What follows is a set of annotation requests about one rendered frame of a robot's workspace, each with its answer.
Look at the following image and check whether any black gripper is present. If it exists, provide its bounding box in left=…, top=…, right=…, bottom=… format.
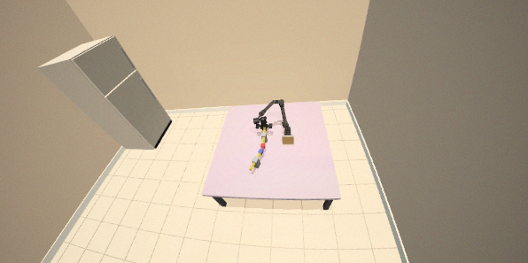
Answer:
left=256, top=122, right=272, bottom=131

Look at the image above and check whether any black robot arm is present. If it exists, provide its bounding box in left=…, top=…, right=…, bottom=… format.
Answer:
left=253, top=99, right=291, bottom=135

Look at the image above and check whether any yellow square bar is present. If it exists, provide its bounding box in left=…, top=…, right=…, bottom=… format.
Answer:
left=261, top=128, right=268, bottom=143

